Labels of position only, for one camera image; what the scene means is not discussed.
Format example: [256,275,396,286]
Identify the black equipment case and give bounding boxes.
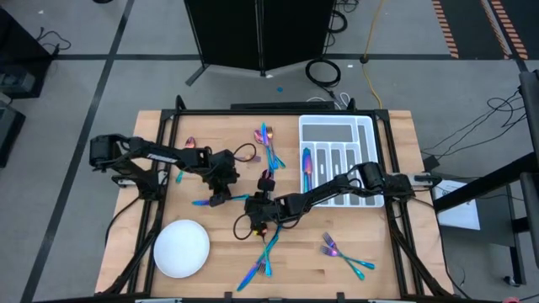
[0,8,54,100]

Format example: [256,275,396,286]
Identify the yellow cable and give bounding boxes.
[360,0,385,109]

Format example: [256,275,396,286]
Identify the black box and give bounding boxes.
[0,98,26,169]

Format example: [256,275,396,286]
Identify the white cable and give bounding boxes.
[306,92,351,109]

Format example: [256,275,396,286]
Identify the black metal stand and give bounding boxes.
[432,69,539,287]

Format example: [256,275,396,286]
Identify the white paper sheet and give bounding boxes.
[432,178,482,231]

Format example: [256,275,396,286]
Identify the white round plate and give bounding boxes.
[152,219,211,279]

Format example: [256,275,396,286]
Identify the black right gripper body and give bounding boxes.
[245,178,279,237]

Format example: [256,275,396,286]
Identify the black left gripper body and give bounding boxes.
[205,150,241,207]

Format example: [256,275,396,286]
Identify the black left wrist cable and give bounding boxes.
[201,141,259,186]

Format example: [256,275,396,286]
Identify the black aluminium table frame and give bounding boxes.
[95,95,455,303]

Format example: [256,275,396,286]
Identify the coiled black cable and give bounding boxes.
[304,57,342,88]

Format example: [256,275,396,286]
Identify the black folding partition screen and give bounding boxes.
[184,0,337,88]

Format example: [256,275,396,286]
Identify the black floor cables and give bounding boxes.
[420,86,530,159]

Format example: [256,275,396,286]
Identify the black cable loop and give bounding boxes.
[326,0,359,37]

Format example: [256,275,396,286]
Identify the white plastic cutlery tray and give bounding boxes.
[297,114,385,209]

